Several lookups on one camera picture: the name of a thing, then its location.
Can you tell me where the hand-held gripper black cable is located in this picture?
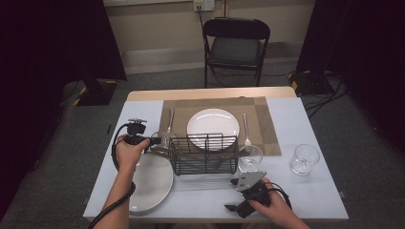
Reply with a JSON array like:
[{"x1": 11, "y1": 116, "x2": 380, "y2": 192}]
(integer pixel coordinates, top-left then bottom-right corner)
[
  {"x1": 262, "y1": 181, "x2": 293, "y2": 209},
  {"x1": 87, "y1": 123, "x2": 138, "y2": 229}
]

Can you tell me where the white wall outlet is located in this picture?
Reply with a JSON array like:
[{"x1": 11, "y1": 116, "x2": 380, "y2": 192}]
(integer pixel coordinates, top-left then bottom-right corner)
[{"x1": 193, "y1": 0, "x2": 216, "y2": 12}]

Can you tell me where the person's left hand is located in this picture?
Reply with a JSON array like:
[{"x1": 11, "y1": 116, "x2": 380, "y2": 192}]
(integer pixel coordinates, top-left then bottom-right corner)
[{"x1": 114, "y1": 135, "x2": 152, "y2": 173}]

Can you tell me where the black folding chair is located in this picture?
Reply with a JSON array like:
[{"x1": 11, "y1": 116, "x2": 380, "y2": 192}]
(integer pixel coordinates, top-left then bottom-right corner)
[{"x1": 202, "y1": 17, "x2": 271, "y2": 89}]

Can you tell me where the black stand base yellow striped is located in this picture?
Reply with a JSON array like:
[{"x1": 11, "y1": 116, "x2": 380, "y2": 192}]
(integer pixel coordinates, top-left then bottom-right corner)
[{"x1": 72, "y1": 78, "x2": 119, "y2": 108}]

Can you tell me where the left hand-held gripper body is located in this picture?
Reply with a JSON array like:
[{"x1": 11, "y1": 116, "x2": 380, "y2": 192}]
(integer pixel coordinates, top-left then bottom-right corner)
[{"x1": 123, "y1": 117, "x2": 153, "y2": 146}]

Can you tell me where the black box yellow striped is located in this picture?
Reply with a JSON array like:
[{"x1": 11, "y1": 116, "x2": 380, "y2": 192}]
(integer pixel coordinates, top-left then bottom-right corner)
[{"x1": 287, "y1": 70, "x2": 335, "y2": 97}]

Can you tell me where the person's right hand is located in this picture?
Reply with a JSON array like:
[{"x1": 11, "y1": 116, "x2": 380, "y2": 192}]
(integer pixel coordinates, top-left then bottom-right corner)
[{"x1": 249, "y1": 177, "x2": 294, "y2": 224}]

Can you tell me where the black wire cutlery basket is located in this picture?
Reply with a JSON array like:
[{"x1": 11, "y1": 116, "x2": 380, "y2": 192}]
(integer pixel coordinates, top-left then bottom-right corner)
[{"x1": 168, "y1": 133, "x2": 241, "y2": 177}]

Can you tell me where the right hand-held gripper black cable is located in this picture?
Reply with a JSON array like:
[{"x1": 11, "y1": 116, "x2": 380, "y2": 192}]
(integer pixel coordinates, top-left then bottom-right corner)
[{"x1": 262, "y1": 181, "x2": 293, "y2": 209}]

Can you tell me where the clear drinking glass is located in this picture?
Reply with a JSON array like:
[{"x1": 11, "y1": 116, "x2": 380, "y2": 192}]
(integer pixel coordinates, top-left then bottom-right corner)
[
  {"x1": 150, "y1": 131, "x2": 176, "y2": 151},
  {"x1": 289, "y1": 143, "x2": 321, "y2": 177},
  {"x1": 237, "y1": 144, "x2": 265, "y2": 175}
]

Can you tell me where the left hand-held gripper black cable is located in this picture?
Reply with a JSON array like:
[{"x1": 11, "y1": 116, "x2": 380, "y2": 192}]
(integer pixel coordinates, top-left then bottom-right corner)
[{"x1": 87, "y1": 123, "x2": 138, "y2": 229}]

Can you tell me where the silver spoon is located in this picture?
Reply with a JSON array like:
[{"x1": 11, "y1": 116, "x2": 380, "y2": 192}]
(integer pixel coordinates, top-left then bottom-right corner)
[{"x1": 242, "y1": 113, "x2": 252, "y2": 147}]

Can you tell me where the black power cord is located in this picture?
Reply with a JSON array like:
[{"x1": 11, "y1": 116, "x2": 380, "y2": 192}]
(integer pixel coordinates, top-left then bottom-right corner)
[{"x1": 195, "y1": 3, "x2": 206, "y2": 31}]

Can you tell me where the white round plate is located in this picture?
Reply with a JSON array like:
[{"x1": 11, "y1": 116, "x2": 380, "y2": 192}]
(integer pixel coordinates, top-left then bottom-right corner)
[
  {"x1": 186, "y1": 108, "x2": 241, "y2": 152},
  {"x1": 128, "y1": 153, "x2": 175, "y2": 214}
]

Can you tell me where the black curtain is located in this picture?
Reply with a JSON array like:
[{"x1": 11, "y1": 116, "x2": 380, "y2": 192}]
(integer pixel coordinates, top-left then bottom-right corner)
[
  {"x1": 295, "y1": 0, "x2": 405, "y2": 154},
  {"x1": 0, "y1": 0, "x2": 128, "y2": 220}
]

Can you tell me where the black floor cable bundle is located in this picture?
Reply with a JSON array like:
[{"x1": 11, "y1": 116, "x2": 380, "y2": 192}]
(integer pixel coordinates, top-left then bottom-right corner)
[{"x1": 302, "y1": 71, "x2": 350, "y2": 119}]

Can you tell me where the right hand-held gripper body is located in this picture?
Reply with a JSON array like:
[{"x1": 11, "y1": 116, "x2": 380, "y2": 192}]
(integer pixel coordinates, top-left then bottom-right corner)
[{"x1": 236, "y1": 171, "x2": 272, "y2": 208}]

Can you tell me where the brown woven placemat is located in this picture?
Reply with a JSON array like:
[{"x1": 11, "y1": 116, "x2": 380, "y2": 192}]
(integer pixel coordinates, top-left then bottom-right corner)
[{"x1": 158, "y1": 95, "x2": 283, "y2": 156}]

